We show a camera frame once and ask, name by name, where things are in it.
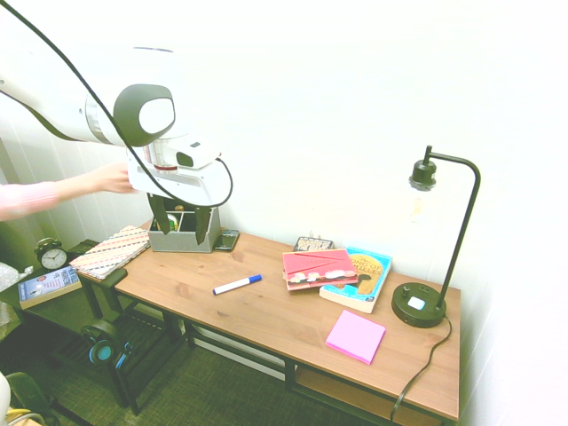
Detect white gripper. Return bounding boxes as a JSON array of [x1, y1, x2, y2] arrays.
[[126, 148, 233, 247]]

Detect white marker with blue cap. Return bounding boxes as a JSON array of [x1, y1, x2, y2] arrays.
[[211, 273, 264, 296]]

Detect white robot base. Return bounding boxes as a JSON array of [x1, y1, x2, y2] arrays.
[[0, 371, 12, 419]]

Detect forearm in pink sleeve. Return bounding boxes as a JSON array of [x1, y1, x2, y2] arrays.
[[0, 172, 97, 223]]

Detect person's bare hand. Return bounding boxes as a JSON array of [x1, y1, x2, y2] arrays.
[[90, 161, 136, 195]]

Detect grey fabric organizer box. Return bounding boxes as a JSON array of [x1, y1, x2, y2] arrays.
[[147, 204, 223, 255]]

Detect black smartphone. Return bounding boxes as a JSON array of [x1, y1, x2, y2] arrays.
[[212, 228, 241, 253]]

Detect striped patterned notebook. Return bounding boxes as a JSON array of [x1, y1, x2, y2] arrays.
[[68, 225, 152, 281]]

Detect black headphone hanger clamp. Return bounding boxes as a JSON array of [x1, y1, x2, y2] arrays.
[[94, 267, 130, 321]]

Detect black alarm clock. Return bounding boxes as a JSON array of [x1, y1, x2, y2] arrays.
[[34, 237, 69, 272]]

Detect red book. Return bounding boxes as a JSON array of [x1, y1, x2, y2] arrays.
[[281, 248, 360, 293]]

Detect black side table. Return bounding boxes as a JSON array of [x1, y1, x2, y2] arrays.
[[0, 239, 108, 339]]

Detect blue and white book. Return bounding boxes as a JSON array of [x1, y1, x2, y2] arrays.
[[17, 266, 84, 311]]

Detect black and blue headphones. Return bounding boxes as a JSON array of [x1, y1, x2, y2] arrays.
[[80, 318, 135, 372]]

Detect blue paperback book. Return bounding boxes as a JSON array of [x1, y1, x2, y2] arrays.
[[319, 246, 394, 315]]

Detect pink sticky note pad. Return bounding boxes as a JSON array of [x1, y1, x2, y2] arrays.
[[325, 309, 387, 367]]

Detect black desk lamp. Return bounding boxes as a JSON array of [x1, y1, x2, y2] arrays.
[[390, 145, 483, 329]]

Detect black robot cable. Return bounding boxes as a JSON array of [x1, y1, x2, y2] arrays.
[[0, 0, 235, 209]]

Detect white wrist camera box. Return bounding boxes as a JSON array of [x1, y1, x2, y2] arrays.
[[174, 137, 222, 170]]

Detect wooden desk with black frame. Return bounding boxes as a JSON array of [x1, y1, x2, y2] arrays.
[[73, 219, 462, 426]]

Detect black lamp power cable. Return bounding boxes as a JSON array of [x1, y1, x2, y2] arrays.
[[389, 312, 454, 423]]

